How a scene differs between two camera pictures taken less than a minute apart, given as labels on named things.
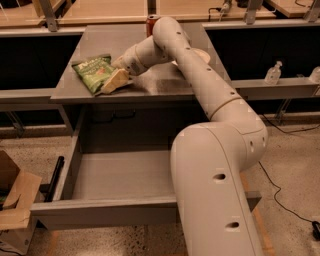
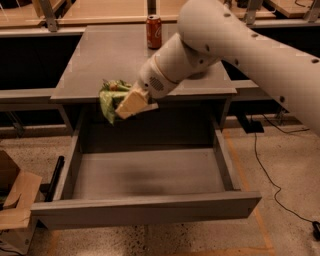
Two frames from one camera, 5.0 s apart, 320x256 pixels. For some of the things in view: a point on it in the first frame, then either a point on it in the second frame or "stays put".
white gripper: [132, 63] -> [152, 79]
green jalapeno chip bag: [95, 71] -> [111, 94]
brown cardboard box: [18, 191] stays put
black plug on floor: [316, 230] stays put
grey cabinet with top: [122, 93] stays put
